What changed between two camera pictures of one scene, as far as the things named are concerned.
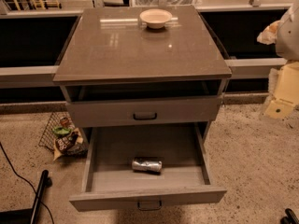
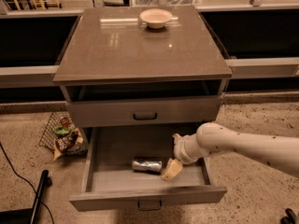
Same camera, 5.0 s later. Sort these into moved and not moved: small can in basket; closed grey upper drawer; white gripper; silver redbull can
Moved: white gripper
Not moved: closed grey upper drawer; small can in basket; silver redbull can
